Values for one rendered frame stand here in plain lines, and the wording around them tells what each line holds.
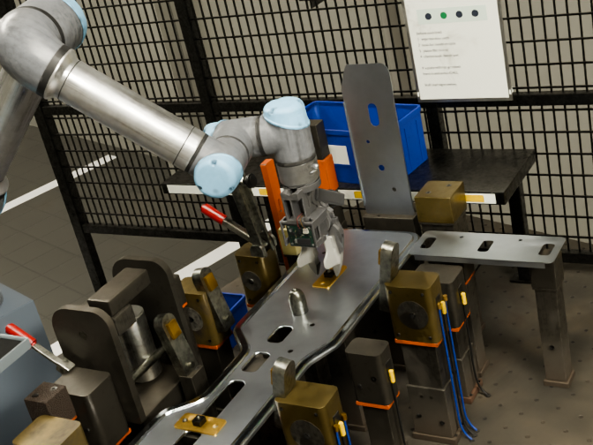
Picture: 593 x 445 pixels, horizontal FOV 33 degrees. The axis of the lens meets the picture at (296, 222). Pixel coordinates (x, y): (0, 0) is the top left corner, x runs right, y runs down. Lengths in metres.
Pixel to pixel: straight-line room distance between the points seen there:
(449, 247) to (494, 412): 0.33
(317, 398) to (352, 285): 0.41
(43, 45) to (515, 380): 1.12
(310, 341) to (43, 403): 0.47
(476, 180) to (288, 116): 0.56
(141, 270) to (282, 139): 0.34
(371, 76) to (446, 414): 0.68
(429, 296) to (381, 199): 0.43
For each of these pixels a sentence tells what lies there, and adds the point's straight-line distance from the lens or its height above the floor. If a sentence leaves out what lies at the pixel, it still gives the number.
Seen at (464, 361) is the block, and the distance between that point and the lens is 1.99.
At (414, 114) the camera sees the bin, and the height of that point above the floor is 1.15.
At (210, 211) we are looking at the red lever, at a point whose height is 1.14.
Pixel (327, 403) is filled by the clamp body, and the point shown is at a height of 1.04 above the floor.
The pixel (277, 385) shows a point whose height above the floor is 1.07.
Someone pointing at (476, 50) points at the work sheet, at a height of 1.26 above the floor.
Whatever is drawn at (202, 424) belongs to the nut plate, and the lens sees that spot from 1.62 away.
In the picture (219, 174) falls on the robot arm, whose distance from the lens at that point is 1.65.
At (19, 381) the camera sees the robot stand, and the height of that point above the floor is 0.96.
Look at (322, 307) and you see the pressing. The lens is 1.85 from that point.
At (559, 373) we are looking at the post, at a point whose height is 0.73.
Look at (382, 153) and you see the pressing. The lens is 2.08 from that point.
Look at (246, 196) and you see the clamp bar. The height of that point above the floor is 1.17.
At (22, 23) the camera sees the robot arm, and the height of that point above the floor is 1.62.
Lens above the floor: 1.92
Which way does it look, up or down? 25 degrees down
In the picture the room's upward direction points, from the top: 13 degrees counter-clockwise
